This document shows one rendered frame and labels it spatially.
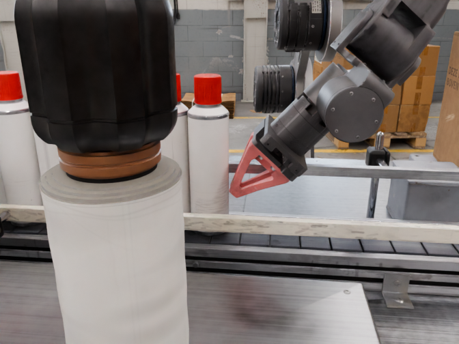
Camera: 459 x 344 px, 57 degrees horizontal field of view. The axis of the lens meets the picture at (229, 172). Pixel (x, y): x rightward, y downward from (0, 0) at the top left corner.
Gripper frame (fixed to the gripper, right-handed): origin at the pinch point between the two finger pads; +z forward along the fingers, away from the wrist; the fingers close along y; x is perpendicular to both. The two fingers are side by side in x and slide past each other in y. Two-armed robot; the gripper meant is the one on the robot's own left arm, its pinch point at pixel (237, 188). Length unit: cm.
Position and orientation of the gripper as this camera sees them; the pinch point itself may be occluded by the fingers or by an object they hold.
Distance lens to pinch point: 56.2
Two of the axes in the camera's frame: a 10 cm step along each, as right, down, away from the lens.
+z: -6.7, 6.7, 3.1
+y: -1.0, 3.4, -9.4
